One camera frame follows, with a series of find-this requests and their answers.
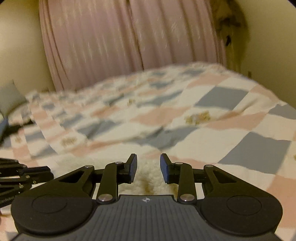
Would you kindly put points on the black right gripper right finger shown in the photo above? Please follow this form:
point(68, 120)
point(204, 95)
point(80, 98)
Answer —
point(224, 201)

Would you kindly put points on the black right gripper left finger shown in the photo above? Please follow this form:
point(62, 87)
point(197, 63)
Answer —
point(66, 203)

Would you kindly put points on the cream fleece jacket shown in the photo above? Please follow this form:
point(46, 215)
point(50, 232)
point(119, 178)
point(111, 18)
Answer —
point(148, 178)

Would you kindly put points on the brown hanging clothes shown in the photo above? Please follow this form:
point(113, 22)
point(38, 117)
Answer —
point(229, 22)

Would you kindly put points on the blue garment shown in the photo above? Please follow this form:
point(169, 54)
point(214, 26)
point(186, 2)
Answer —
point(3, 126)

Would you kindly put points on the grey pillow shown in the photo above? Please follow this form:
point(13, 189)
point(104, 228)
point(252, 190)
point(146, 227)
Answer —
point(11, 98)

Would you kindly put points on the pink blue checkered quilt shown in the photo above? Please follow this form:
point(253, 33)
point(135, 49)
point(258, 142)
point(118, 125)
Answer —
point(196, 113)

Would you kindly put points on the pink curtain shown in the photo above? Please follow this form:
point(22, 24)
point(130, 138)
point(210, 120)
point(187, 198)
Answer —
point(88, 41)

